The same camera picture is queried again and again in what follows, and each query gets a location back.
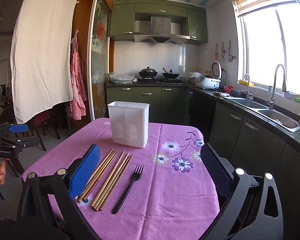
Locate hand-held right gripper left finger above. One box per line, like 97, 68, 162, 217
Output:
17, 144, 101, 240

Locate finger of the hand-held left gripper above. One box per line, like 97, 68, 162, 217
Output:
0, 123, 29, 137
0, 135, 40, 158

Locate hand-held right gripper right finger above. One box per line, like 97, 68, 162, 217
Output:
200, 143, 284, 240

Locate wooden chopstick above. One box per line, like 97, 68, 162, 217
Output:
76, 149, 113, 200
100, 154, 134, 211
91, 151, 125, 208
94, 153, 130, 210
79, 150, 115, 202
82, 151, 117, 203
86, 151, 119, 203
97, 154, 132, 211

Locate black plastic fork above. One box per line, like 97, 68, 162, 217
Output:
112, 164, 144, 215

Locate white plastic utensil holder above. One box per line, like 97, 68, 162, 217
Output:
107, 101, 150, 148

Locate person's left hand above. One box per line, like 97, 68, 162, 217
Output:
0, 159, 7, 186

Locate dark wooden chair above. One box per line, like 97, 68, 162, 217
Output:
27, 104, 61, 152

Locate dark lower cabinets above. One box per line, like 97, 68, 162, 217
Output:
185, 87, 300, 240

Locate pink floral tablecloth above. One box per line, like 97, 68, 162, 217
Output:
22, 117, 220, 240

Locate white hanging cloth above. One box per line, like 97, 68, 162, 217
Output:
10, 0, 78, 125

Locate red checked apron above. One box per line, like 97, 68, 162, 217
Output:
69, 31, 87, 119

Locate stainless steel double sink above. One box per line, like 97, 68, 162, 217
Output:
225, 97, 300, 133

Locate small chrome faucet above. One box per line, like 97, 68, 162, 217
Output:
244, 73, 253, 100

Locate white rice cooker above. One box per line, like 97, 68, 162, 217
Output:
196, 62, 222, 90

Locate green lower cabinets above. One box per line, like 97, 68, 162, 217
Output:
106, 86, 187, 123

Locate green cabinets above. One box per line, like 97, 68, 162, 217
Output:
106, 86, 187, 123
109, 0, 208, 46

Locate clear bag of vegetables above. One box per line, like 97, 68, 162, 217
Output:
108, 72, 138, 84

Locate tall chrome faucet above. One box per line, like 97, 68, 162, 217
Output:
266, 64, 288, 110

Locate gas stove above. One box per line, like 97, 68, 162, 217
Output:
137, 78, 184, 84

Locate black pan with lid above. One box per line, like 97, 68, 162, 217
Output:
162, 67, 180, 79

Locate sliding glass door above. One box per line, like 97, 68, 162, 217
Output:
87, 0, 114, 122

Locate black wok with lid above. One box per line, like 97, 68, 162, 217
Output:
138, 67, 158, 79

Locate kitchen window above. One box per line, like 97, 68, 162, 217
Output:
237, 0, 300, 98

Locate green upper cabinets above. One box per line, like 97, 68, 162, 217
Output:
109, 0, 208, 46

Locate steel range hood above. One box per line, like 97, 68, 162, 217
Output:
133, 16, 190, 46

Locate striped window blind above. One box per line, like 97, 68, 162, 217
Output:
231, 0, 297, 18

